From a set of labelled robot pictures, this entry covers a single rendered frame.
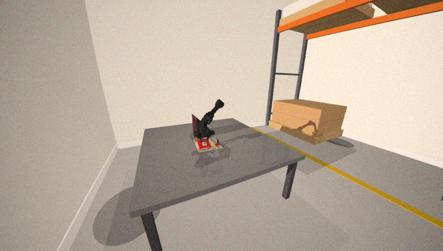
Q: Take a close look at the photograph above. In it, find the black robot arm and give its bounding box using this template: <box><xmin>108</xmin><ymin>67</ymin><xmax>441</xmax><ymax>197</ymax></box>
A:
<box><xmin>197</xmin><ymin>99</ymin><xmax>224</xmax><ymax>137</ymax></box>

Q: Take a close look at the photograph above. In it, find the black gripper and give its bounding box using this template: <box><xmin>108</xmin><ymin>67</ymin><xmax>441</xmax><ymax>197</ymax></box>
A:
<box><xmin>193</xmin><ymin>126</ymin><xmax>215</xmax><ymax>142</ymax></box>

